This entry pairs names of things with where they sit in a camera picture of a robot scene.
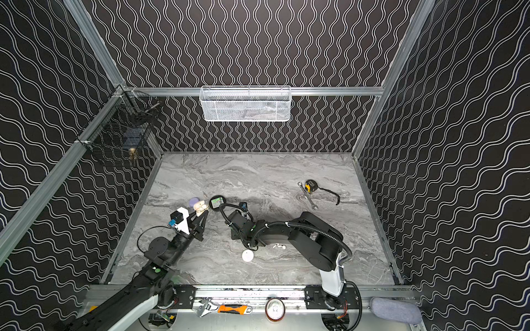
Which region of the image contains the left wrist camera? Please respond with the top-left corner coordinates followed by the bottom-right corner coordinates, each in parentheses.
top-left (168, 207), bottom-right (190, 234)

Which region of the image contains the black round digital timer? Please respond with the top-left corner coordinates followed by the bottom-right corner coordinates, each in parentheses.
top-left (208, 195), bottom-right (226, 212)

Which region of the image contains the soda can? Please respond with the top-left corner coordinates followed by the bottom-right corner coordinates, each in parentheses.
top-left (265, 298), bottom-right (286, 323)

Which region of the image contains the purple earbud charging case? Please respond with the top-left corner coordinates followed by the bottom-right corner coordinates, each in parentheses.
top-left (189, 197), bottom-right (200, 207)

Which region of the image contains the adjustable wrench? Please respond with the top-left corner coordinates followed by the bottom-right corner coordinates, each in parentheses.
top-left (197, 299), bottom-right (219, 317)

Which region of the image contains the silver combination wrench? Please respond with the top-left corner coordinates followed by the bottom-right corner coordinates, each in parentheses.
top-left (298, 182), bottom-right (318, 210)

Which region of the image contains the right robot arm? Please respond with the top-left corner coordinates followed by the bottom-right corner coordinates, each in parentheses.
top-left (214, 203), bottom-right (353, 310)

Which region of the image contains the white wire mesh basket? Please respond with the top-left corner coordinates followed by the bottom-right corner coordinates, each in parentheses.
top-left (199, 86), bottom-right (293, 122)

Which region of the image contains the white round earbud case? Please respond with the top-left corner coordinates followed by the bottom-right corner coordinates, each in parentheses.
top-left (242, 250), bottom-right (255, 263)

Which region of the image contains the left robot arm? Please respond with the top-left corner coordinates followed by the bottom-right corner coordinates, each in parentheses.
top-left (53, 211), bottom-right (208, 330)

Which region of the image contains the orange handled tool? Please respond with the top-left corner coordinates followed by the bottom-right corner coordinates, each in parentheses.
top-left (217, 305), bottom-right (253, 315)

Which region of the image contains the grey cloth roll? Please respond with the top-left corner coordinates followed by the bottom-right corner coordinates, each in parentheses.
top-left (370, 297), bottom-right (422, 325)

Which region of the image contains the yellow black tape measure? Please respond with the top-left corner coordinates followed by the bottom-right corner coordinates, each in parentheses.
top-left (303, 179), bottom-right (341, 205)

